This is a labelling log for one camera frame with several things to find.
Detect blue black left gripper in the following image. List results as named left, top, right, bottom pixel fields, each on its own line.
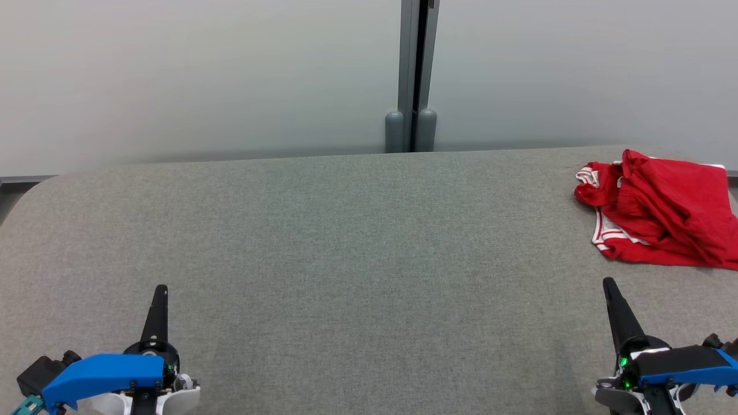
left=42, top=285, right=180, bottom=415

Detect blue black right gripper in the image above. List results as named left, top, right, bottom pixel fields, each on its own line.
left=603, top=277, right=738, bottom=415

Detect red shorts with white trim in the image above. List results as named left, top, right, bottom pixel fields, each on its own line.
left=616, top=149, right=738, bottom=263

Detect red white basketball jersey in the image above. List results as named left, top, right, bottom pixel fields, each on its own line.
left=575, top=161, right=738, bottom=270

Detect teal left cable connector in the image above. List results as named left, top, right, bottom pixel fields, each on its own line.
left=9, top=395, right=46, bottom=415

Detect grey cylindrical post foot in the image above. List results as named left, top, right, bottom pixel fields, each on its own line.
left=385, top=111, right=405, bottom=154
left=416, top=108, right=438, bottom=152

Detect grey partition post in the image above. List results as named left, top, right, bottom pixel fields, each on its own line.
left=398, top=0, right=440, bottom=153

